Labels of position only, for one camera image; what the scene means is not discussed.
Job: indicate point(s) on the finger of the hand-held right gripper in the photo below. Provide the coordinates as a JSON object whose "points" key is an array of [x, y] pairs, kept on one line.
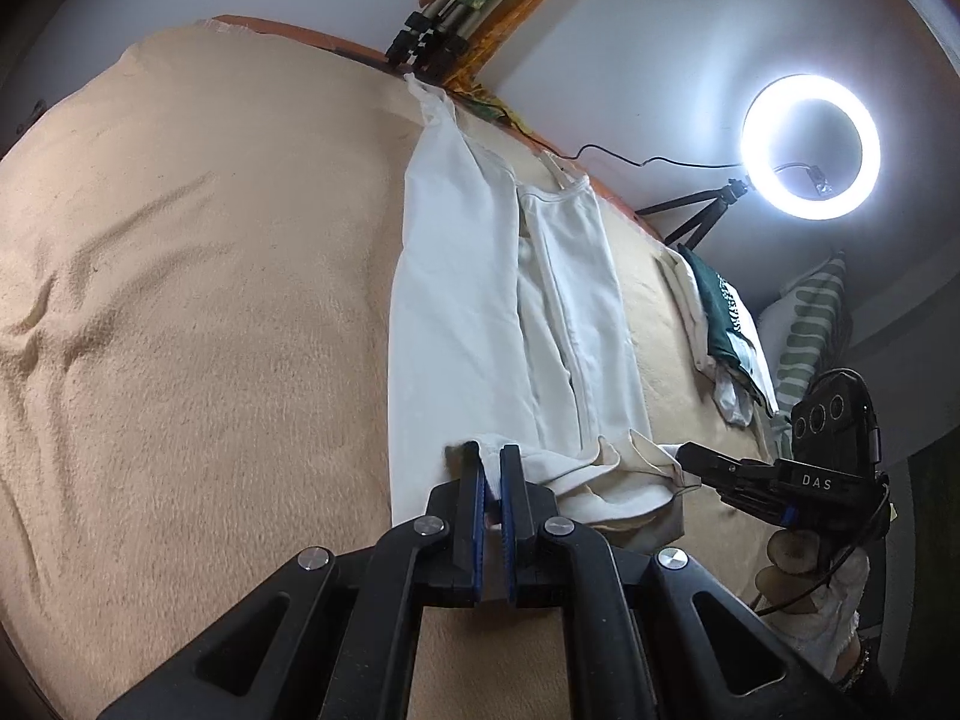
{"points": [[761, 506], [731, 469]]}

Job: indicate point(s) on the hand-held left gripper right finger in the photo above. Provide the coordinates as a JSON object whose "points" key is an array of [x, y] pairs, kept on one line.
{"points": [[510, 495]]}

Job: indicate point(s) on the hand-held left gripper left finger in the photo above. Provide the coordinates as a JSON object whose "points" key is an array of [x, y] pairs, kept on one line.
{"points": [[472, 495]]}

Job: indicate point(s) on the white tank top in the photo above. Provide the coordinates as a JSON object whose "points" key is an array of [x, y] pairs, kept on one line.
{"points": [[465, 315]]}

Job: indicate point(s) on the pile of folded clothes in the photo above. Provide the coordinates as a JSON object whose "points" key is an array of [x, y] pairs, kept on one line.
{"points": [[701, 337]]}

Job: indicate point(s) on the person's right hand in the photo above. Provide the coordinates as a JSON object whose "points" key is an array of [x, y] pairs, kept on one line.
{"points": [[814, 607]]}

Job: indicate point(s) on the green striped pillow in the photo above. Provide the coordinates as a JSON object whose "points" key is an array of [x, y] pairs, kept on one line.
{"points": [[814, 315]]}

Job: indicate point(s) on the dark green printed cloth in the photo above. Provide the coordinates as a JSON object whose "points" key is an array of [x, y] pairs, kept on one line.
{"points": [[724, 307]]}

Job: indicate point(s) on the beige fleece blanket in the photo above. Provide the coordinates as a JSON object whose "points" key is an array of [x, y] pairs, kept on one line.
{"points": [[187, 315]]}

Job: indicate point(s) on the folded silver tripod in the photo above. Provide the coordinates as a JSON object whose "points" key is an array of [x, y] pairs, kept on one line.
{"points": [[431, 34]]}

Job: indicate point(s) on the orange patterned cloth strip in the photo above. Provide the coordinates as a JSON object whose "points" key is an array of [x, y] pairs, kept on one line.
{"points": [[517, 22]]}

